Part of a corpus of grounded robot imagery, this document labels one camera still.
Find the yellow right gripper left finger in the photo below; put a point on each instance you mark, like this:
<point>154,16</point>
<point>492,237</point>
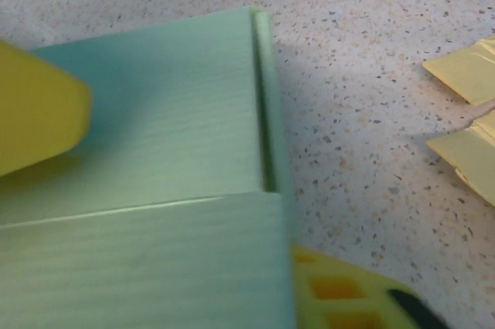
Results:
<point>35,112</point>

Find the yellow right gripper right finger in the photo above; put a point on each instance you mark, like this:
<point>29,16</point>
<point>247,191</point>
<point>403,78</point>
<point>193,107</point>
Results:
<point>348,306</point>

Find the green paper box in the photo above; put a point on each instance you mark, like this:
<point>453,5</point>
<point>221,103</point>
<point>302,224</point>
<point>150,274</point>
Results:
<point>154,131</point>

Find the yellow paper box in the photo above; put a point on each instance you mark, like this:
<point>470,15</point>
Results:
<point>468,69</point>

